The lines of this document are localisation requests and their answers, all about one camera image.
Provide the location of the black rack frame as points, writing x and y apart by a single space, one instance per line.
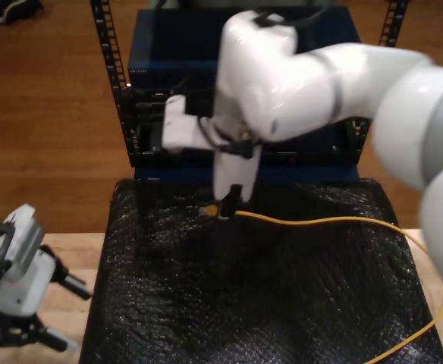
107 38

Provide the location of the black bubble mat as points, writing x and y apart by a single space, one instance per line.
244 303

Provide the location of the blue network switch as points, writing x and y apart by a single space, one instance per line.
176 45

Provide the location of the black server chassis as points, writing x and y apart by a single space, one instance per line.
145 106

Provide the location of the black rack drawer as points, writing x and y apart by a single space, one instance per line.
312 151

